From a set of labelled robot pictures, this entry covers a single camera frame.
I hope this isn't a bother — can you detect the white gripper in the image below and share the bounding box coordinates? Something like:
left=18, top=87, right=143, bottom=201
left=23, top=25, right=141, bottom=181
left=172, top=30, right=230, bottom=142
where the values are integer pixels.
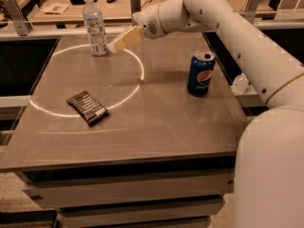
left=107, top=4, right=165, bottom=53

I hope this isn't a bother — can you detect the clear plastic water bottle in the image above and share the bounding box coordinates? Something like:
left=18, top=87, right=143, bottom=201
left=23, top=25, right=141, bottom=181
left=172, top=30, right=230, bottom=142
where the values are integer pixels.
left=83, top=0, right=108, bottom=56

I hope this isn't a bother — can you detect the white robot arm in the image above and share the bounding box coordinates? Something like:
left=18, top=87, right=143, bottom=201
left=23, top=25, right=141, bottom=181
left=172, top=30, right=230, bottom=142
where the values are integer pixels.
left=109, top=0, right=304, bottom=228

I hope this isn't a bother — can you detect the small clear sanitizer bottle left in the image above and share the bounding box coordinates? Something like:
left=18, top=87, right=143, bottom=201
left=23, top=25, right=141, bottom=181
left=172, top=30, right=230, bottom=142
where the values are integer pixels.
left=232, top=73, right=249, bottom=95

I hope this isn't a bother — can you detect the black device on back table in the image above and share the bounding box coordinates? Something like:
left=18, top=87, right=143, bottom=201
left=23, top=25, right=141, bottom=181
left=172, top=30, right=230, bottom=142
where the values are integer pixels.
left=69, top=0, right=98, bottom=5

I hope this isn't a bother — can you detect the blue Pepsi can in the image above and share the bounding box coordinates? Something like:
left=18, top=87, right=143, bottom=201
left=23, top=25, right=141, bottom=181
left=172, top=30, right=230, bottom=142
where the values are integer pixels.
left=187, top=50, right=216, bottom=96

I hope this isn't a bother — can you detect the paper envelope on back table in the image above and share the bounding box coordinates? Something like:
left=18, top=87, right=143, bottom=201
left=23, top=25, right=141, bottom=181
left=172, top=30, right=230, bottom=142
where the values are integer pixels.
left=43, top=3, right=70, bottom=14

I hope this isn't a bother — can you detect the black snack bar wrapper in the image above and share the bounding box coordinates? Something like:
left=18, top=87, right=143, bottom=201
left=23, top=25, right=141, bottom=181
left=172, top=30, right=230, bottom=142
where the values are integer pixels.
left=66, top=91, right=107, bottom=125

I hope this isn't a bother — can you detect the middle metal bracket post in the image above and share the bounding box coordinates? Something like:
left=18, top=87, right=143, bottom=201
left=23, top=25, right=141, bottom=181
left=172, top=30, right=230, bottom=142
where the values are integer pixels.
left=130, top=0, right=141, bottom=14

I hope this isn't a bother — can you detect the metal bracket post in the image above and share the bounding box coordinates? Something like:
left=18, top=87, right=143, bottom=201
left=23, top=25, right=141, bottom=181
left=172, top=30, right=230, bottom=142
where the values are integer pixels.
left=243, top=0, right=264, bottom=25
left=1, top=0, right=32, bottom=36
left=130, top=0, right=141, bottom=14

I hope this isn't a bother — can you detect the left metal bracket post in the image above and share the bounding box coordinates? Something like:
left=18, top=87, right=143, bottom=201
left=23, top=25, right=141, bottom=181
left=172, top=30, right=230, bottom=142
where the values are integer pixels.
left=1, top=0, right=32, bottom=36

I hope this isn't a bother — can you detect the right metal bracket post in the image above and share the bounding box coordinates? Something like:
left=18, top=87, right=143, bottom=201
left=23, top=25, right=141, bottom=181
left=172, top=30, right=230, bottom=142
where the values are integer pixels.
left=243, top=0, right=264, bottom=25

